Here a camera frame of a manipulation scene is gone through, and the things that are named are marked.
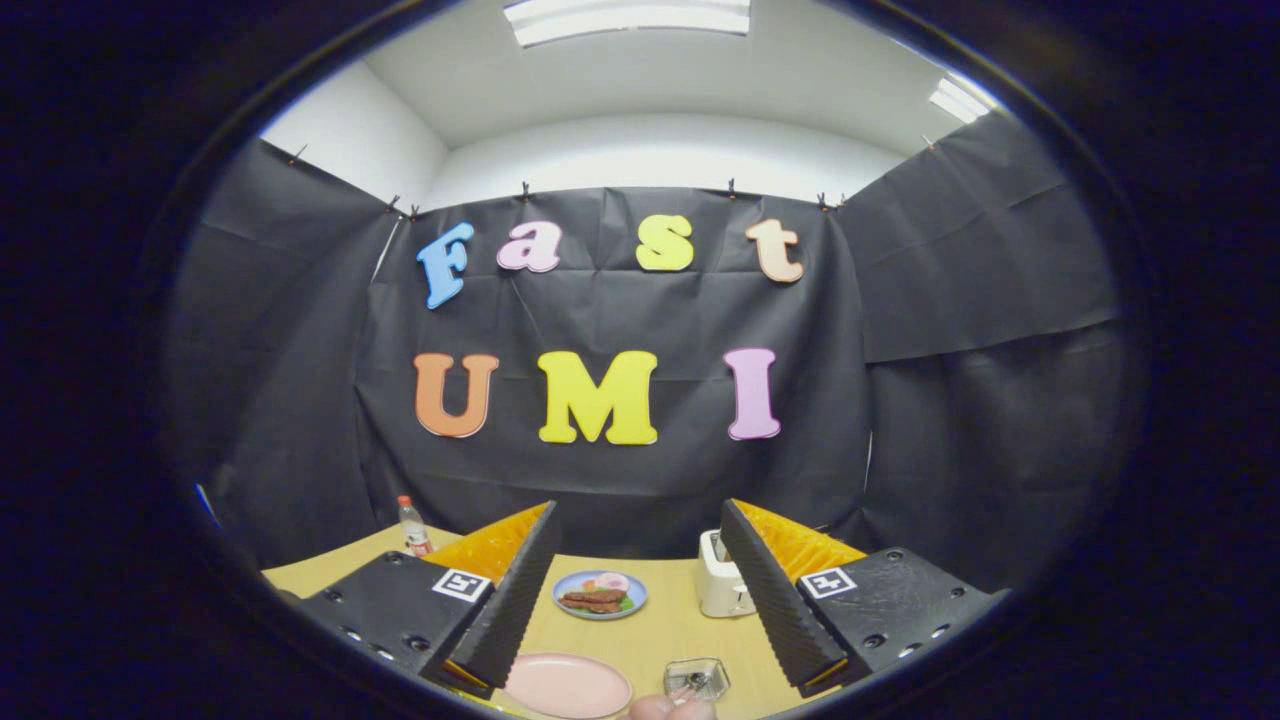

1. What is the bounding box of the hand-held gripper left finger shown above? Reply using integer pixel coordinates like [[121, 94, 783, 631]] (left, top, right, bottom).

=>
[[295, 499, 562, 699]]

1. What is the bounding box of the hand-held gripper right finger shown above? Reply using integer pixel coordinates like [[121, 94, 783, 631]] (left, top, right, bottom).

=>
[[718, 497, 1011, 700]]

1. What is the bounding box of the white toaster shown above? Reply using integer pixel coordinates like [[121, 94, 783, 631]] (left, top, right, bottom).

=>
[[697, 529, 758, 618]]

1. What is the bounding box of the pink plate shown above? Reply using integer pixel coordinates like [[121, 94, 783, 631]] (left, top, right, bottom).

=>
[[503, 652, 634, 720]]

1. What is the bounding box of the clear bottle with red label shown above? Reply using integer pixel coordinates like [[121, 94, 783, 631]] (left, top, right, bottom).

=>
[[397, 495, 434, 558]]

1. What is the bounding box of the blue plate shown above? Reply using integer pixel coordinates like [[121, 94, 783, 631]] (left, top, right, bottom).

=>
[[552, 570, 648, 622]]

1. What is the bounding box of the ceiling light panel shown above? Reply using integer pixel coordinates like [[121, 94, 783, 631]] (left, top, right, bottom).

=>
[[928, 75, 1001, 124]]

